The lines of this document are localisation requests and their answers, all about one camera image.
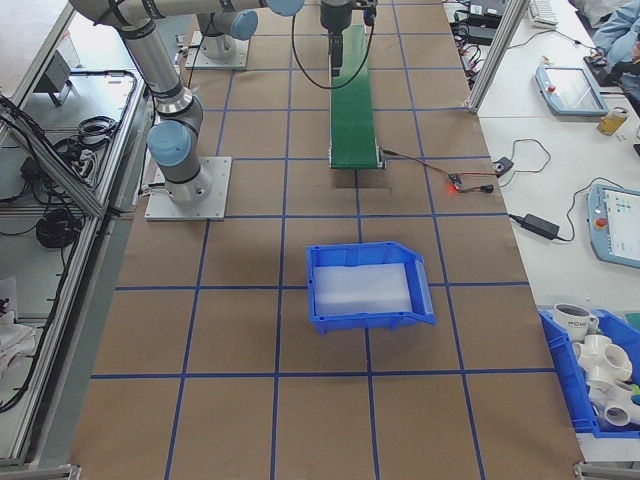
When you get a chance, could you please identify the blue plastic bin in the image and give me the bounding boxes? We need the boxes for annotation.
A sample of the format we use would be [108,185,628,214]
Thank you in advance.
[304,240,436,335]

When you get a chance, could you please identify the blue bin with pipe fittings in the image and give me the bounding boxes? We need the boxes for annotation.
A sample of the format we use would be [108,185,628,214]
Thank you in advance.
[538,308,640,440]

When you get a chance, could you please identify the white PVC pipe fitting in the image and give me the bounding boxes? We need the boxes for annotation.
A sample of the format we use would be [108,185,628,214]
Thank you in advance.
[572,333,636,386]
[587,379,640,429]

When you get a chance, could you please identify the tangled coloured cables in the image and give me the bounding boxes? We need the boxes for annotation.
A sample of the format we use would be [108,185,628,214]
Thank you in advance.
[457,42,489,81]

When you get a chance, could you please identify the grey metal box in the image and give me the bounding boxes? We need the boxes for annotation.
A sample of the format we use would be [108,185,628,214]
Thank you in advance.
[32,49,76,109]

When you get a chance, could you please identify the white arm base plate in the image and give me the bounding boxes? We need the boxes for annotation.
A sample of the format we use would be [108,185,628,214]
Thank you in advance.
[144,155,234,222]
[184,30,250,71]

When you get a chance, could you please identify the black flat device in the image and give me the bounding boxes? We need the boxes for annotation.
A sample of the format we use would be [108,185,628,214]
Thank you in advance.
[467,0,506,17]

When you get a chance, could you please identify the black power adapter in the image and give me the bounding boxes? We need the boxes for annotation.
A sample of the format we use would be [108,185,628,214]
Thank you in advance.
[522,213,561,239]

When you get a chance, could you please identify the black power brick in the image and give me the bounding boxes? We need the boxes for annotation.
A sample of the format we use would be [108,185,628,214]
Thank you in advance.
[457,22,496,44]

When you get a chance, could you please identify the green belt conveyor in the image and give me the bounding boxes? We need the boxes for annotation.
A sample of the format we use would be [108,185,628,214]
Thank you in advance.
[327,23,387,171]

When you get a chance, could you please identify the white crumpled cloth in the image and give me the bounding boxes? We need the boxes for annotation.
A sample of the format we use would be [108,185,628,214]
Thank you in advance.
[0,277,39,361]

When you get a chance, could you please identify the blue grey teach pendant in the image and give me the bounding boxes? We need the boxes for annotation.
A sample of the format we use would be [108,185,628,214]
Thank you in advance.
[584,183,640,264]
[534,64,610,118]

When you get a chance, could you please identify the black cable coil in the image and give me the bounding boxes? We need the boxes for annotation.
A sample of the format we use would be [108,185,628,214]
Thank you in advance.
[74,117,121,144]
[34,207,84,251]

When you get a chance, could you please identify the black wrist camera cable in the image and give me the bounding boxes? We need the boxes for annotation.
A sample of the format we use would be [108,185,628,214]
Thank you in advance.
[291,9,376,91]

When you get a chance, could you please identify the yellow drink can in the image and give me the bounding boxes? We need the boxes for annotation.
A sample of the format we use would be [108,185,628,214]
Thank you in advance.
[597,105,629,136]

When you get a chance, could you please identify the white plug block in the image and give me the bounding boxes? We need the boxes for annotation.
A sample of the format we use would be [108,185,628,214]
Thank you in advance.
[74,149,99,176]

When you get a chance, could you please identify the black electronics board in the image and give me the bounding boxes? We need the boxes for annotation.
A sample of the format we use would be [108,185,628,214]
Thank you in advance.
[583,52,615,86]

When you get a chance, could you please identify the V-shaped metal bar frame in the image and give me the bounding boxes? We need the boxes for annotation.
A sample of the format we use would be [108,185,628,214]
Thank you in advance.
[0,0,156,469]

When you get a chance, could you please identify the white keyboard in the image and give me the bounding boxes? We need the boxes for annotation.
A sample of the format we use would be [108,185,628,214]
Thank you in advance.
[527,0,560,29]

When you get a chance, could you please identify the aluminium profile post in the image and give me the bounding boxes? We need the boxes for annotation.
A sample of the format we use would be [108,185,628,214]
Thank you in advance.
[467,0,524,115]

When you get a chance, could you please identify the aluminium corner bracket bar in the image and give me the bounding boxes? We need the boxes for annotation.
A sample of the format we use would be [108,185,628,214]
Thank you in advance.
[572,460,640,480]
[29,462,84,480]

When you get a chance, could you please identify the red conveyor power wire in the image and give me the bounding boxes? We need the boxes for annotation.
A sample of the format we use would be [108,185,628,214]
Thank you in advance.
[382,147,454,177]

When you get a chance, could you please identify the white printed mug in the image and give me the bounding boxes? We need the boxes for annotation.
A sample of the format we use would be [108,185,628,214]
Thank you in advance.
[552,302,600,344]

